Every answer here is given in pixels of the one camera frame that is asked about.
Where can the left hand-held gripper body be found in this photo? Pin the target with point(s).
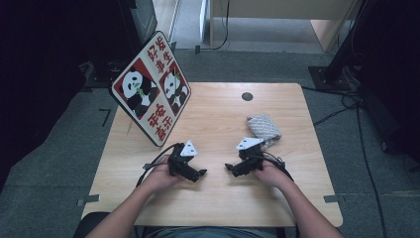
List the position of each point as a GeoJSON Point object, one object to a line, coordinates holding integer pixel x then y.
{"type": "Point", "coordinates": [178, 163]}

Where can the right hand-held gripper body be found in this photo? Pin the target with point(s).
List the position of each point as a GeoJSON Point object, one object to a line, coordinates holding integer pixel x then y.
{"type": "Point", "coordinates": [252, 162]}

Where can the grey knitted cloth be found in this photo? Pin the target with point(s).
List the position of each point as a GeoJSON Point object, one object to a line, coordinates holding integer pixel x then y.
{"type": "Point", "coordinates": [264, 127]}

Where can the person's left hand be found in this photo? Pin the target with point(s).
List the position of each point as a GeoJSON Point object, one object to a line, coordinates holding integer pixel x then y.
{"type": "Point", "coordinates": [160, 178]}

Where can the person's right hand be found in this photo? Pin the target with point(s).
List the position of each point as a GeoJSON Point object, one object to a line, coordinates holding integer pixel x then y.
{"type": "Point", "coordinates": [274, 175]}

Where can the person's blue trousers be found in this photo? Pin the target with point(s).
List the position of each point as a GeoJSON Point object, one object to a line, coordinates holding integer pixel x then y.
{"type": "Point", "coordinates": [211, 233]}

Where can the dark round table grommet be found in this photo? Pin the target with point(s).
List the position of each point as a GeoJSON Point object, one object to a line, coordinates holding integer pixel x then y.
{"type": "Point", "coordinates": [247, 96]}

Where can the black angled floor tape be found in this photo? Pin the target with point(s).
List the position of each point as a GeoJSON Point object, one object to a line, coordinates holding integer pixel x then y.
{"type": "Point", "coordinates": [107, 114]}

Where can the grey tape strip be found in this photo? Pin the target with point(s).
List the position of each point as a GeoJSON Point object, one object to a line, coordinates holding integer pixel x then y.
{"type": "Point", "coordinates": [333, 198]}
{"type": "Point", "coordinates": [88, 199]}

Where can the black chair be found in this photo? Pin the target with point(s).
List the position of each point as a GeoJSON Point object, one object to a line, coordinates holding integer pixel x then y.
{"type": "Point", "coordinates": [90, 226]}

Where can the black floor stand base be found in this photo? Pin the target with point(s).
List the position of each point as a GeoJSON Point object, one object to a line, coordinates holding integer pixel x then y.
{"type": "Point", "coordinates": [100, 79]}

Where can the short black floor strip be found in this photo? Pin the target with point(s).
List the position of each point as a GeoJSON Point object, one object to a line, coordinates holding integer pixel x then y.
{"type": "Point", "coordinates": [173, 45]}
{"type": "Point", "coordinates": [197, 49]}

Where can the black metal stand with base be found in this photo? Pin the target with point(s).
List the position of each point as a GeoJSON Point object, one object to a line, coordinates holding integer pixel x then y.
{"type": "Point", "coordinates": [333, 74]}

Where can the dark glass-front cabinet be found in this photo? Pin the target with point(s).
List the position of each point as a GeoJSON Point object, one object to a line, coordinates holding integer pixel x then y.
{"type": "Point", "coordinates": [142, 16]}

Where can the light wooden cabinet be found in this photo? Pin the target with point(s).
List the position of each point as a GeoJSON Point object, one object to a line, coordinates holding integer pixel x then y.
{"type": "Point", "coordinates": [284, 8]}

